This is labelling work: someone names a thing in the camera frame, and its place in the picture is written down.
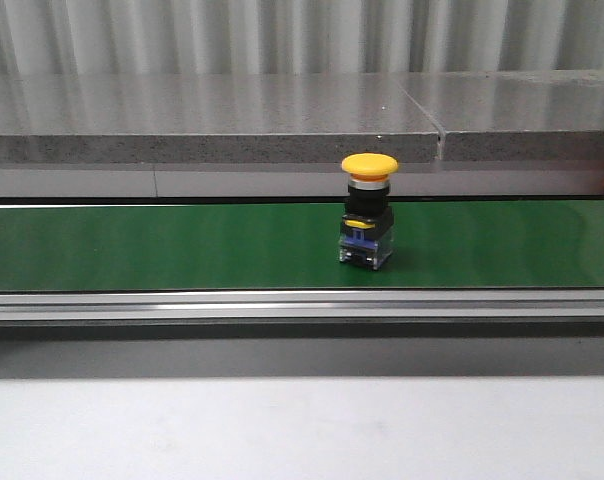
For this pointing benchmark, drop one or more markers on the yellow mushroom push button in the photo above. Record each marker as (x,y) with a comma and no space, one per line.
(366,228)

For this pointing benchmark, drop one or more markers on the grey granite slab right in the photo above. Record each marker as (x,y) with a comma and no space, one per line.
(514,116)

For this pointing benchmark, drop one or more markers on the grey granite slab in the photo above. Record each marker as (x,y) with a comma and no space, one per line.
(196,119)
(514,116)

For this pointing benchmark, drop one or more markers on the green conveyor belt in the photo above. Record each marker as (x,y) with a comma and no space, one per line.
(545,243)

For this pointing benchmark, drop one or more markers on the grey granite slab left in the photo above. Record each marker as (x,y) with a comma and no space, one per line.
(196,119)

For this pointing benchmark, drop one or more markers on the aluminium conveyor frame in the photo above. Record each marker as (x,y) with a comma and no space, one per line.
(306,313)

